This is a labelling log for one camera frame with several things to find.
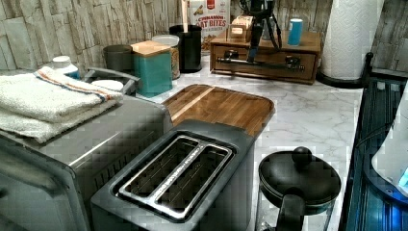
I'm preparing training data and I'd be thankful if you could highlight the cinnamon oat bites box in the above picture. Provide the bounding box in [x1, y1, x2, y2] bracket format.
[189, 0, 230, 51]

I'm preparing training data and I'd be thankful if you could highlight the wooden cutting board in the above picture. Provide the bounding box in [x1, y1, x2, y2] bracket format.
[164, 84, 275, 138]

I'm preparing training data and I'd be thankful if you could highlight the wooden drawer with metal handle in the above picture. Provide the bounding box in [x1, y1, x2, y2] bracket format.
[211, 45, 318, 84]

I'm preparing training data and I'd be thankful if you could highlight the wooden drawer organizer box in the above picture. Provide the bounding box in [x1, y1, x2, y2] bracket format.
[210, 31, 321, 75]

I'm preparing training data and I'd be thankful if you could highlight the white paper towel roll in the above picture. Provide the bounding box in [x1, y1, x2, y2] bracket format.
[320, 0, 385, 80]

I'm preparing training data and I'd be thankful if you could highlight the white plate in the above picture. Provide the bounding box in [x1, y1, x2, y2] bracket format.
[91, 80, 124, 91]

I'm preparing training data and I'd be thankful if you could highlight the dark grey cup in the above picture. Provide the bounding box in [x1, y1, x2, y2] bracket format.
[103, 44, 133, 73]

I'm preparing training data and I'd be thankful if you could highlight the grey two-slot toaster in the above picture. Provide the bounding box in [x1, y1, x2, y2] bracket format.
[91, 119, 255, 231]

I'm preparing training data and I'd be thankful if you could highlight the blue spice shaker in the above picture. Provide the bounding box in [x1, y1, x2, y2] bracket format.
[288, 18, 303, 46]

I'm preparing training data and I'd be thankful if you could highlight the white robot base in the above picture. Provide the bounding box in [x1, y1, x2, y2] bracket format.
[371, 88, 408, 196]

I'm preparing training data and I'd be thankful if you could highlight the folded white towel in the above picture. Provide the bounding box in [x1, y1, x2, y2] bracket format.
[0, 66, 123, 143]

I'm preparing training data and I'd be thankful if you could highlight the wooden spoon handle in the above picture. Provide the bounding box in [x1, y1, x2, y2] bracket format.
[181, 0, 189, 33]

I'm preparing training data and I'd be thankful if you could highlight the glass jar with white lid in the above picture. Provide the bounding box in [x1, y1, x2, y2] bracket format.
[152, 35, 180, 80]

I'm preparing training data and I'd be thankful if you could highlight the white bottle with blue label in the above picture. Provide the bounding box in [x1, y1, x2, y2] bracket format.
[52, 56, 81, 80]

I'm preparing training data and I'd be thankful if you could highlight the teal canister with wooden lid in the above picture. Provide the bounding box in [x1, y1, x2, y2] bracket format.
[132, 40, 172, 97]

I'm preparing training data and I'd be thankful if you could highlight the wooden tea bag holder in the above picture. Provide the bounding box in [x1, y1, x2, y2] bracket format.
[226, 15, 253, 42]

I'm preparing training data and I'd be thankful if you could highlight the grey dish rack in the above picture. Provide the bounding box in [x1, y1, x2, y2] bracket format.
[84, 67, 140, 95]

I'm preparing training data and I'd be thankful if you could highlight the black utensil holder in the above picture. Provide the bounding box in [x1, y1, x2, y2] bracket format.
[169, 25, 201, 73]

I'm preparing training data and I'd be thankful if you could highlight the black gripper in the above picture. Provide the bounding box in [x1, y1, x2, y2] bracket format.
[239, 0, 282, 63]

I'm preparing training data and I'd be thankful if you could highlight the black paper towel holder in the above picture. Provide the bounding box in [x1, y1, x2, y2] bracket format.
[316, 52, 373, 90]

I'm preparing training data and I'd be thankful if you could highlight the stainless toaster oven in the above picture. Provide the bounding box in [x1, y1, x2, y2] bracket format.
[0, 96, 172, 231]

